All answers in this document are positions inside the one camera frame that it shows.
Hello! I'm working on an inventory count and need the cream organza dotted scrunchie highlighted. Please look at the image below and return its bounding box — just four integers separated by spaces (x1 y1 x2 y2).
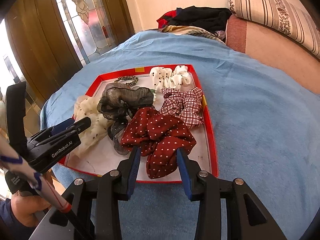
73 95 114 158

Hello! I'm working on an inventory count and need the black sheer dotted scrunchie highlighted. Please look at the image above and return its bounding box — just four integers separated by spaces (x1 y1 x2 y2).
97 82 154 155

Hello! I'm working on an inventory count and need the leopard print hair tie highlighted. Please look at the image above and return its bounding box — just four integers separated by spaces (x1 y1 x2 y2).
114 75 139 87

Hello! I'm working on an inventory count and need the dark red polka dot scrunchie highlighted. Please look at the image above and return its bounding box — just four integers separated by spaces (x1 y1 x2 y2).
120 107 196 179

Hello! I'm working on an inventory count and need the red white plaid scrunchie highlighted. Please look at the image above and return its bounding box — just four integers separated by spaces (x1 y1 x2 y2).
159 87 203 129

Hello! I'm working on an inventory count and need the white cherry print scrunchie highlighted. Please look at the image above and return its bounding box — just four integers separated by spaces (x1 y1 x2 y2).
149 65 192 92

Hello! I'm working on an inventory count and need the person's left hand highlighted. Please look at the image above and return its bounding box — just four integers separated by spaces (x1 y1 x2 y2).
11 191 51 228

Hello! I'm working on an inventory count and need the light blue blanket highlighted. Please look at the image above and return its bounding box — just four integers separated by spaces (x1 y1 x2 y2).
40 30 319 239

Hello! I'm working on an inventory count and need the wooden glass panel door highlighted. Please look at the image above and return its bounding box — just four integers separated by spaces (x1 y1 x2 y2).
0 0 136 140

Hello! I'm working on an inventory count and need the red cardboard tray box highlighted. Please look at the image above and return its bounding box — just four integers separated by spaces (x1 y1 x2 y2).
59 66 219 183

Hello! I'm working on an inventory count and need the pink quilted bolster cushion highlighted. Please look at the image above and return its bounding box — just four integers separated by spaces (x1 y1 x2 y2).
226 15 319 94

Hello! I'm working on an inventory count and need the floral patterned bedsheet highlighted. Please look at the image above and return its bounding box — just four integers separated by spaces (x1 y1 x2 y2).
158 25 226 43

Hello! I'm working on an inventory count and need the black and red clothes pile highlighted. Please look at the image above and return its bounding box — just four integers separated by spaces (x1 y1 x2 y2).
157 5 232 33

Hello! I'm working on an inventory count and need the striped floral pillow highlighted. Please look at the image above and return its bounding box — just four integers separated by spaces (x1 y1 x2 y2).
228 0 319 58

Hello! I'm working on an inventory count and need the white red blue striped cable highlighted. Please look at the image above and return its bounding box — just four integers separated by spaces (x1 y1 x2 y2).
0 135 83 240

